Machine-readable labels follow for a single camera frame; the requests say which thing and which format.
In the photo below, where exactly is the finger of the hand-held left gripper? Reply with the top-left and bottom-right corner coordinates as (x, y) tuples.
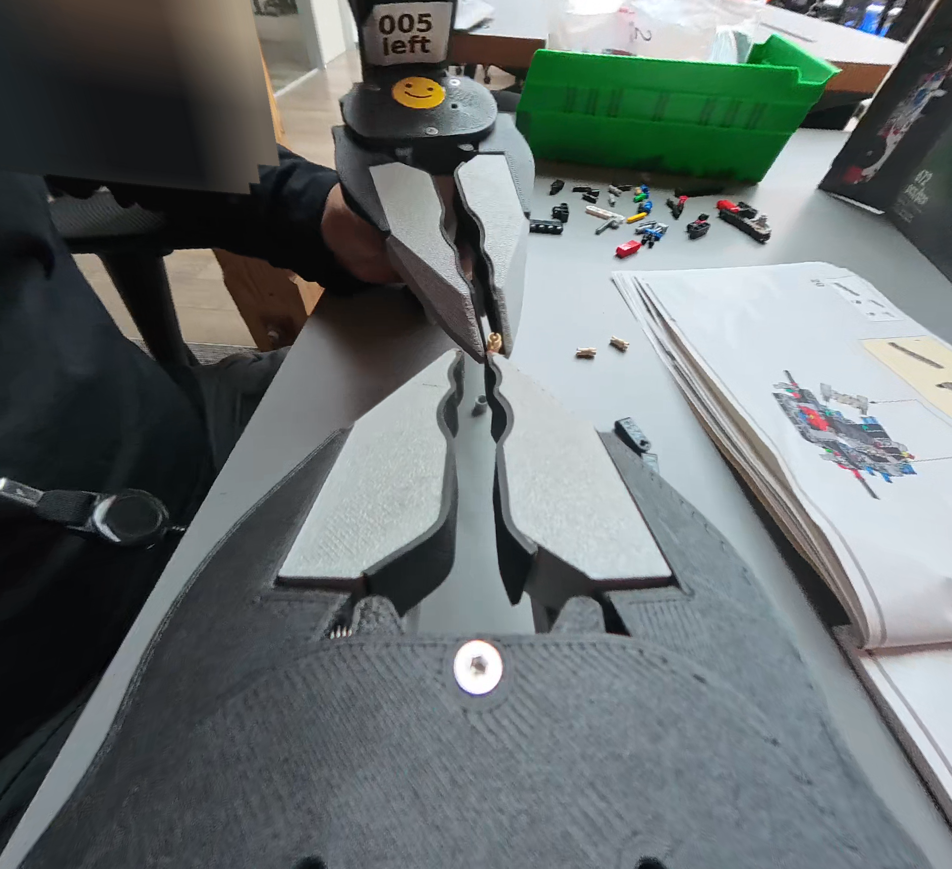
(454, 153), (531, 360)
(368, 162), (488, 364)

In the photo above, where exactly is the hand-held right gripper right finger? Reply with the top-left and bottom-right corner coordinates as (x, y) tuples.
(483, 354), (675, 633)

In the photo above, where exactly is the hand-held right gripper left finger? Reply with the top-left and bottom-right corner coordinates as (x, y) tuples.
(277, 350), (467, 617)

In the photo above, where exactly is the person's left forearm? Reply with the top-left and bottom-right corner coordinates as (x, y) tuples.
(149, 143), (351, 294)

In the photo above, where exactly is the scatter of small lego pieces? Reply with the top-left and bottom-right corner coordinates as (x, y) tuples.
(528, 173), (774, 260)

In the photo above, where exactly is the lego instruction booklet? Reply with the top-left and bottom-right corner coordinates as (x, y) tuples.
(611, 260), (952, 805)

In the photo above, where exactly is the dark lego set box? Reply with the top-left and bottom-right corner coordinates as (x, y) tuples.
(818, 0), (952, 284)

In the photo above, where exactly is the person's left hand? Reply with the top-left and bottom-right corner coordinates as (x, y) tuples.
(320, 181), (409, 286)

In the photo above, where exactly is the wooden panel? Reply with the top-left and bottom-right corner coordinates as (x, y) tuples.
(214, 248), (325, 354)

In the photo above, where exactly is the green plastic bin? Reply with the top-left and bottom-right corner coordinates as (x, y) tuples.
(515, 34), (841, 184)

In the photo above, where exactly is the black office chair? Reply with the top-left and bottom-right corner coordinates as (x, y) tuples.
(46, 185), (196, 368)

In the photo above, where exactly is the person's black-clothed torso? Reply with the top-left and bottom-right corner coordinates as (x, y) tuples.
(0, 170), (293, 810)

